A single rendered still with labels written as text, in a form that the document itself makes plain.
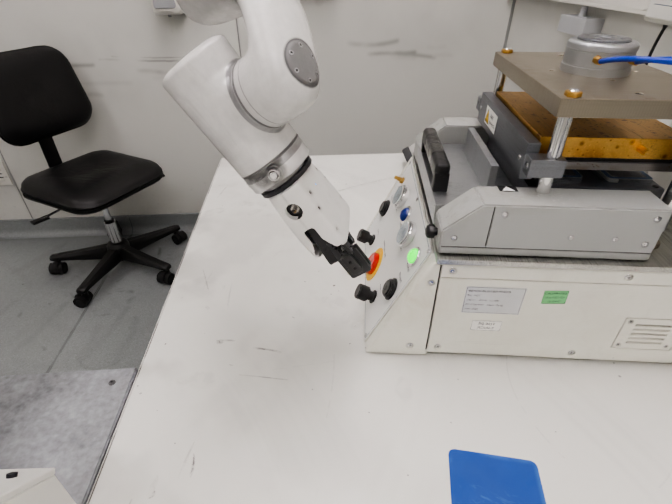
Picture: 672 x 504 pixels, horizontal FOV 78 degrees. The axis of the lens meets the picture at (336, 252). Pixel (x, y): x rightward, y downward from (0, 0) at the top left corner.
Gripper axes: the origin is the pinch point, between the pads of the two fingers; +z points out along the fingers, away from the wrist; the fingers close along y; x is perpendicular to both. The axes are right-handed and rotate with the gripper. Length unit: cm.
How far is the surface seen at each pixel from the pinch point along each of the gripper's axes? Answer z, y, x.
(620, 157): 5.2, 2.0, -34.0
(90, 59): -67, 142, 98
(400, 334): 11.2, -4.8, -0.5
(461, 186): 1.2, 6.7, -16.7
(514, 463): 22.1, -19.9, -8.2
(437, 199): -1.0, 2.6, -13.5
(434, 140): -4.0, 13.5, -16.2
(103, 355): 18, 54, 128
